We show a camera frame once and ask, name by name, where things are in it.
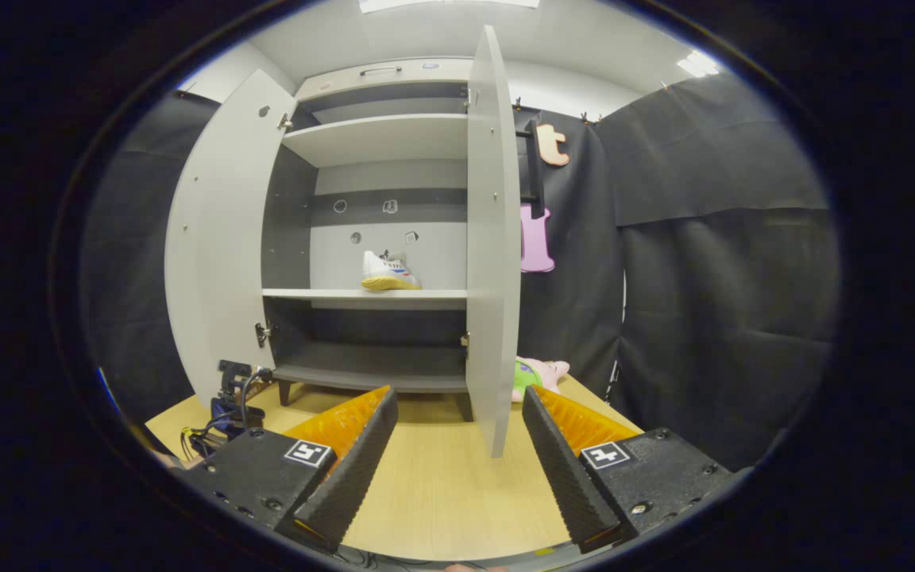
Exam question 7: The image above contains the white canvas shoe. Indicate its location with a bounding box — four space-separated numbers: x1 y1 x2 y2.
361 250 423 292

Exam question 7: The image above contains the ceiling light panel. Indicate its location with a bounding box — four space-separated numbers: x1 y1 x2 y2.
676 49 722 79
358 0 542 14

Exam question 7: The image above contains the white cabinet door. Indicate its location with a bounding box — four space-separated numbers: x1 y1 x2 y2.
164 69 299 410
465 25 547 459

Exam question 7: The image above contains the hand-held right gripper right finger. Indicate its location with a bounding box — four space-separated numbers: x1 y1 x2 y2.
521 385 738 555

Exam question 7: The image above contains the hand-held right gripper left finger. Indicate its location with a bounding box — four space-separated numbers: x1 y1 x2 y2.
174 385 400 551

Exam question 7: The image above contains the pink starfish plush toy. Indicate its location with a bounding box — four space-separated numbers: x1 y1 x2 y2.
512 357 571 404

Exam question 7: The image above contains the beige cabinet drawer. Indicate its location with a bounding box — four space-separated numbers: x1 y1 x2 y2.
295 57 474 102

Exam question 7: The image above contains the black backdrop cloth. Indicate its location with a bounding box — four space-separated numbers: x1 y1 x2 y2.
80 75 844 473

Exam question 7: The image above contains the grey shoe cabinet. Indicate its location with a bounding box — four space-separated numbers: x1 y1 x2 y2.
261 57 476 422

